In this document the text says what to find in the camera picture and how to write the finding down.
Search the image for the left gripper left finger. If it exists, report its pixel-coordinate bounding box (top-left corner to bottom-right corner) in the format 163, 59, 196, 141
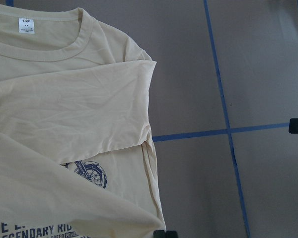
153, 230, 178, 238

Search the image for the cream long-sleeve printed shirt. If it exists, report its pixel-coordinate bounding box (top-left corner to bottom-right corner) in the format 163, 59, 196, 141
0, 4, 166, 238

